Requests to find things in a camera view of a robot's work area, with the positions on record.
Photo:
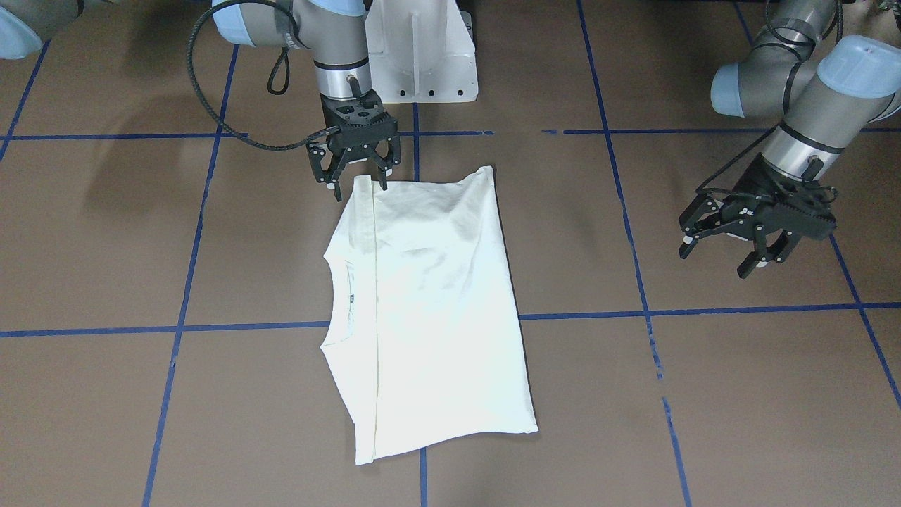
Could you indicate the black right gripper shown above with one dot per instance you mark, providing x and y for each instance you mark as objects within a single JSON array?
[{"x": 319, "y": 156}]

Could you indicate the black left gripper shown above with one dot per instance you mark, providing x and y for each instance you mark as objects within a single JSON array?
[{"x": 747, "y": 189}]

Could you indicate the cream long-sleeve cat shirt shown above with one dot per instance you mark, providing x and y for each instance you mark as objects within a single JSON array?
[{"x": 424, "y": 341}]

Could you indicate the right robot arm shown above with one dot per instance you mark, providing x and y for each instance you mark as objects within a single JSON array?
[{"x": 334, "y": 32}]

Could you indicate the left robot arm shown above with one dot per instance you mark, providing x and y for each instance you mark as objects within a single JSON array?
[{"x": 823, "y": 87}]

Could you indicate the brown table mat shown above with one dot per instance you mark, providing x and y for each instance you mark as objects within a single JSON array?
[{"x": 164, "y": 294}]

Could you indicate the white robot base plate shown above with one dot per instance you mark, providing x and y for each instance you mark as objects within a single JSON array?
[{"x": 422, "y": 52}]

